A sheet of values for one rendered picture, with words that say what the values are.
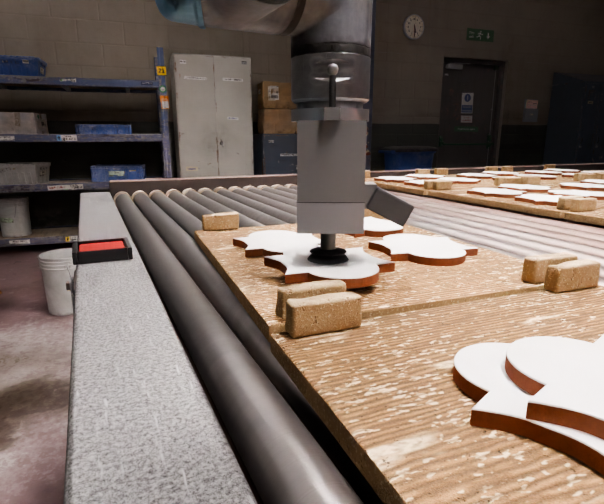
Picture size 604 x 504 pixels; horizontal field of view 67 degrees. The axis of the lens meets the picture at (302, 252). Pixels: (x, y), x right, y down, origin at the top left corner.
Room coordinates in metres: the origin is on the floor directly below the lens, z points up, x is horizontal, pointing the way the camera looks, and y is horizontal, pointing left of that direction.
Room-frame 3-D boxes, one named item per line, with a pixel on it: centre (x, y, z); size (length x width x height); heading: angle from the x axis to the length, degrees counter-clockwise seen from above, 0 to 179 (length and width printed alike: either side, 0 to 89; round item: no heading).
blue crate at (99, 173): (4.83, 1.89, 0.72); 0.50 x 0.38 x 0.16; 102
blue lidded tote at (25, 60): (4.53, 2.69, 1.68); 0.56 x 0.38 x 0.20; 107
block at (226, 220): (0.73, 0.13, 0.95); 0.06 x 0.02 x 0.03; 111
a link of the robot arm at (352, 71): (0.46, -0.03, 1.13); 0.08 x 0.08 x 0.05
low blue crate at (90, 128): (4.74, 1.98, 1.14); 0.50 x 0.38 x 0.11; 118
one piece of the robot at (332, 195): (0.46, -0.05, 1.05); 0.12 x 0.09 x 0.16; 89
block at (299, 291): (0.37, -0.01, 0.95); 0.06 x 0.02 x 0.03; 111
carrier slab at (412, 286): (0.60, -0.06, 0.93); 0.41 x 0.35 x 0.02; 21
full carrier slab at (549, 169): (1.85, -1.07, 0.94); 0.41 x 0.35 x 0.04; 26
